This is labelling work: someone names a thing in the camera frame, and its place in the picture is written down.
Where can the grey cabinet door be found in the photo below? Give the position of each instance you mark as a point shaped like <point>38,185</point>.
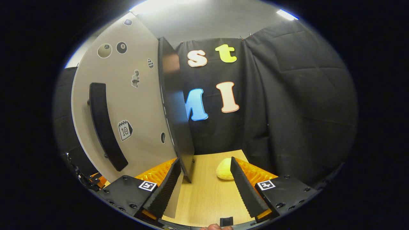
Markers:
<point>140,105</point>

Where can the black backdrop cloth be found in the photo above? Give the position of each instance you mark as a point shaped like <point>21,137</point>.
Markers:
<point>303,111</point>

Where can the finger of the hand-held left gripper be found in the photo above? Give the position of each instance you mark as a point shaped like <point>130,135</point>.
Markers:
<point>99,180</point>

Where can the yellow rounded object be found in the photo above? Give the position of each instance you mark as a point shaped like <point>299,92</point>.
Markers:
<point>224,169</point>

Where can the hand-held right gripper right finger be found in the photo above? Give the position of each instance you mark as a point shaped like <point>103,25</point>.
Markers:
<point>244,188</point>

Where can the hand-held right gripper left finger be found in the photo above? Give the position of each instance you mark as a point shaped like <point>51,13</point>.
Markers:
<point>166,188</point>

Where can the small ceiling light panel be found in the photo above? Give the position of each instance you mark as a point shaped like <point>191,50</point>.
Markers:
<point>287,14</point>

